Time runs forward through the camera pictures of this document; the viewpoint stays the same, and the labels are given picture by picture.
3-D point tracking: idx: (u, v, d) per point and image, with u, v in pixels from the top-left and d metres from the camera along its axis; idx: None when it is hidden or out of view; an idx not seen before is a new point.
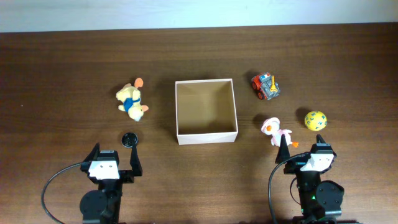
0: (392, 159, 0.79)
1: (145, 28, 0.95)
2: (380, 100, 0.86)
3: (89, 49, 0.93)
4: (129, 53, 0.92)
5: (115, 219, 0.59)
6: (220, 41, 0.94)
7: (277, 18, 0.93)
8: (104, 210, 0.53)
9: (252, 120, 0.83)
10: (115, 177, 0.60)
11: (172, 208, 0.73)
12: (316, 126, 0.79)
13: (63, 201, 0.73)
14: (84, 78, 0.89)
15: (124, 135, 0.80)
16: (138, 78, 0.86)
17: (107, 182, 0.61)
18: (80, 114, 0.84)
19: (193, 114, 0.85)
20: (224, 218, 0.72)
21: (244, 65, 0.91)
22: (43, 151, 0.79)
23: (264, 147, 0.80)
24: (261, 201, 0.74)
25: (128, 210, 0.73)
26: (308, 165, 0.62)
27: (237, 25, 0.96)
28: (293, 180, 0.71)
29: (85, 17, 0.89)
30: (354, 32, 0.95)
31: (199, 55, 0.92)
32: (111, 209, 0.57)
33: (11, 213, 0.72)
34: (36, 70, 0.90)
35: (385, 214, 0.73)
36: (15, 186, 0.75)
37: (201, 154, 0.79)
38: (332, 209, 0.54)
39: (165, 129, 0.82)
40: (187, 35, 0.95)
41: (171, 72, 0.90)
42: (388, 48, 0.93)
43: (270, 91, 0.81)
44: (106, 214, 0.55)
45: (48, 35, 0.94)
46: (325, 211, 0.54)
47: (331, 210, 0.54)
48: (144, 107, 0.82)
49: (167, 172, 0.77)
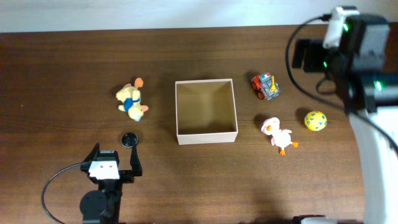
0: None
1: (145, 27, 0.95)
2: None
3: (89, 48, 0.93)
4: (129, 53, 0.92)
5: (115, 219, 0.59)
6: (220, 40, 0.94)
7: (277, 18, 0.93)
8: (103, 210, 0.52)
9: (252, 120, 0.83)
10: (116, 176, 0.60)
11: (172, 208, 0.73)
12: (316, 126, 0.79)
13: (63, 201, 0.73)
14: (84, 77, 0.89)
15: (124, 135, 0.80)
16: (138, 78, 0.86)
17: (107, 182, 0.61)
18: (80, 114, 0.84)
19: (194, 114, 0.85)
20: (225, 218, 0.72)
21: (244, 65, 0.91)
22: (43, 151, 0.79)
23: (264, 148, 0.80)
24: (261, 201, 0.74)
25: (129, 210, 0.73)
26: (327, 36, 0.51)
27: (237, 25, 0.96)
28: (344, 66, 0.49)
29: (85, 17, 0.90)
30: None
31: (199, 55, 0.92)
32: (111, 209, 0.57)
33: (11, 213, 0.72)
34: (35, 69, 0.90)
35: None
36: (15, 186, 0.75)
37: (201, 154, 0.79)
38: (364, 32, 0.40)
39: (166, 129, 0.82)
40: (187, 35, 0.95)
41: (171, 73, 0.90)
42: None
43: (270, 91, 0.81)
44: (106, 215, 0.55)
45: (47, 35, 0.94)
46: (364, 38, 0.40)
47: (375, 29, 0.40)
48: (143, 107, 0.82)
49: (167, 172, 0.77)
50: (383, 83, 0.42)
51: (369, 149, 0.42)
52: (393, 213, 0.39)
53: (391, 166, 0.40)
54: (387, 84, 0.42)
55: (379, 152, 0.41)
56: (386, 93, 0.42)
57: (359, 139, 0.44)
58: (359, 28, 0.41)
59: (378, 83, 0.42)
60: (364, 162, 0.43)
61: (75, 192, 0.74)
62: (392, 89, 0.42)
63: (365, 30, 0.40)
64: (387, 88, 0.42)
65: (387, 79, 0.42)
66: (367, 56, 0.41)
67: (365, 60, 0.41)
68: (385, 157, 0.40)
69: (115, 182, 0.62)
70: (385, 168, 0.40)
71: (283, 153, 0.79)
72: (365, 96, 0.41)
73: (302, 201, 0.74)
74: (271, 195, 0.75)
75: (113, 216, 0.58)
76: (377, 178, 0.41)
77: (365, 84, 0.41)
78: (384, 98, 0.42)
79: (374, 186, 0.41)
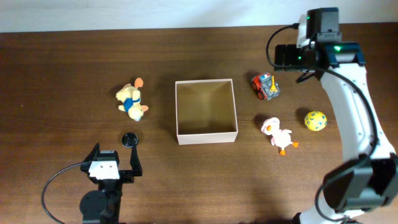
0: None
1: (145, 28, 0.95)
2: (380, 101, 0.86)
3: (89, 48, 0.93)
4: (128, 53, 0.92)
5: (115, 219, 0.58)
6: (220, 40, 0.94)
7: (277, 18, 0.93)
8: (103, 210, 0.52)
9: (252, 120, 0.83)
10: (116, 176, 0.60)
11: (172, 208, 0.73)
12: (316, 126, 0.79)
13: (63, 201, 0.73)
14: (83, 77, 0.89)
15: (124, 135, 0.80)
16: (138, 78, 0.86)
17: (107, 182, 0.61)
18: (80, 114, 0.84)
19: (194, 115, 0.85)
20: (224, 218, 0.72)
21: (244, 65, 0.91)
22: (43, 151, 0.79)
23: (264, 148, 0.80)
24: (261, 201, 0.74)
25: (129, 210, 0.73)
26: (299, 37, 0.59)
27: (237, 25, 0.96)
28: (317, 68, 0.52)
29: (85, 17, 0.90)
30: (353, 31, 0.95)
31: (199, 55, 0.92)
32: (111, 210, 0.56)
33: (12, 213, 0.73)
34: (35, 69, 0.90)
35: (385, 214, 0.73)
36: (15, 186, 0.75)
37: (201, 154, 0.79)
38: (322, 14, 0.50)
39: (165, 129, 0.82)
40: (187, 35, 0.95)
41: (171, 73, 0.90)
42: (387, 47, 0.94)
43: (270, 91, 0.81)
44: (106, 215, 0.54)
45: (48, 35, 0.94)
46: (322, 18, 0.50)
47: (329, 11, 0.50)
48: (143, 107, 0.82)
49: (167, 172, 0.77)
50: (342, 48, 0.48)
51: (337, 96, 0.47)
52: (362, 142, 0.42)
53: (356, 103, 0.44)
54: (347, 49, 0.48)
55: (345, 96, 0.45)
56: (344, 55, 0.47)
57: (330, 94, 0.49)
58: (319, 14, 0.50)
59: (337, 48, 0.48)
60: (336, 110, 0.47)
61: (75, 192, 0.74)
62: (350, 55, 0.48)
63: (323, 12, 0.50)
64: (345, 52, 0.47)
65: (347, 47, 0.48)
66: (328, 32, 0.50)
67: (328, 35, 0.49)
68: (350, 98, 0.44)
69: (115, 182, 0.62)
70: (352, 106, 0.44)
71: (283, 153, 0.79)
72: (328, 57, 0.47)
73: (302, 201, 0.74)
74: (271, 195, 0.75)
75: (113, 215, 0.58)
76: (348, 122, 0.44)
77: (327, 51, 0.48)
78: (342, 61, 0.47)
79: (345, 126, 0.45)
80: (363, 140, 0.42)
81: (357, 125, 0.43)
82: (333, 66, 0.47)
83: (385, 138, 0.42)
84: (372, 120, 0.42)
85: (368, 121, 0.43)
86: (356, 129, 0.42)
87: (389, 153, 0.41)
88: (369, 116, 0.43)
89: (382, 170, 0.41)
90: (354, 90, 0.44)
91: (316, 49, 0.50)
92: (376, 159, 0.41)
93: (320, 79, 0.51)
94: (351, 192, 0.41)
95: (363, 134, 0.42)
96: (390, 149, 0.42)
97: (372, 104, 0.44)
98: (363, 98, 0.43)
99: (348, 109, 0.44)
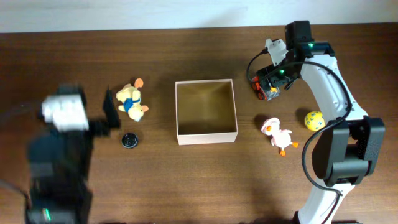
0: (390, 159, 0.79)
1: (145, 28, 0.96)
2: (380, 100, 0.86)
3: (89, 49, 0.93)
4: (129, 53, 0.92)
5: (73, 186, 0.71)
6: (221, 40, 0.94)
7: (277, 18, 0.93)
8: (55, 163, 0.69)
9: (252, 121, 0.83)
10: (84, 122, 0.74)
11: (172, 208, 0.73)
12: (316, 126, 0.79)
13: None
14: (84, 78, 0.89)
15: (124, 135, 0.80)
16: (138, 79, 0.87)
17: (72, 132, 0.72)
18: None
19: (194, 114, 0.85)
20: (224, 218, 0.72)
21: (244, 65, 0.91)
22: None
23: (264, 148, 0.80)
24: (261, 201, 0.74)
25: (129, 210, 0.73)
26: (273, 61, 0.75)
27: (237, 25, 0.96)
28: (298, 66, 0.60)
29: (86, 17, 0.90)
30: (352, 31, 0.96)
31: (199, 56, 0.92)
32: (72, 159, 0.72)
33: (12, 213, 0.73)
34: (36, 69, 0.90)
35: (384, 214, 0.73)
36: None
37: (201, 154, 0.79)
38: (297, 24, 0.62)
39: (165, 129, 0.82)
40: (187, 35, 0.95)
41: (171, 73, 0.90)
42: (387, 47, 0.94)
43: (269, 92, 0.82)
44: (59, 170, 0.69)
45: (48, 35, 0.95)
46: (296, 27, 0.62)
47: (301, 23, 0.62)
48: (143, 107, 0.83)
49: (167, 172, 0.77)
50: (315, 45, 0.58)
51: (314, 79, 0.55)
52: (337, 109, 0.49)
53: (330, 81, 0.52)
54: (320, 46, 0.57)
55: (321, 76, 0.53)
56: (317, 50, 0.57)
57: (310, 80, 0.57)
58: (294, 25, 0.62)
59: (311, 46, 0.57)
60: (314, 92, 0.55)
61: None
62: (322, 49, 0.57)
63: (296, 23, 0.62)
64: (317, 49, 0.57)
65: (319, 45, 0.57)
66: (303, 39, 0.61)
67: (303, 40, 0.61)
68: (325, 77, 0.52)
69: (63, 157, 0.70)
70: (328, 83, 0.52)
71: (283, 153, 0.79)
72: (303, 51, 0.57)
73: (301, 201, 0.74)
74: (270, 196, 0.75)
75: (78, 168, 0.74)
76: (326, 97, 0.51)
77: (303, 48, 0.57)
78: (317, 55, 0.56)
79: (324, 101, 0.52)
80: (338, 107, 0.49)
81: (333, 96, 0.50)
82: (308, 57, 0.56)
83: (358, 106, 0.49)
84: (344, 91, 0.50)
85: (341, 93, 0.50)
86: (332, 100, 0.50)
87: (363, 116, 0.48)
88: (341, 88, 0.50)
89: (362, 135, 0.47)
90: (327, 72, 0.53)
91: (293, 48, 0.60)
92: (352, 122, 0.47)
93: (302, 74, 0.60)
94: (334, 157, 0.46)
95: (338, 102, 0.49)
96: (364, 113, 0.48)
97: (343, 81, 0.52)
98: (335, 76, 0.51)
99: (324, 85, 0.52)
